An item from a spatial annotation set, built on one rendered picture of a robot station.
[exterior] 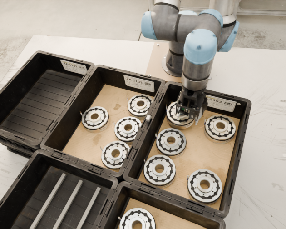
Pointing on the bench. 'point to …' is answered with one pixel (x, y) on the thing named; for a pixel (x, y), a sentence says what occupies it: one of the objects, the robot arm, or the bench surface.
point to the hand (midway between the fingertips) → (189, 115)
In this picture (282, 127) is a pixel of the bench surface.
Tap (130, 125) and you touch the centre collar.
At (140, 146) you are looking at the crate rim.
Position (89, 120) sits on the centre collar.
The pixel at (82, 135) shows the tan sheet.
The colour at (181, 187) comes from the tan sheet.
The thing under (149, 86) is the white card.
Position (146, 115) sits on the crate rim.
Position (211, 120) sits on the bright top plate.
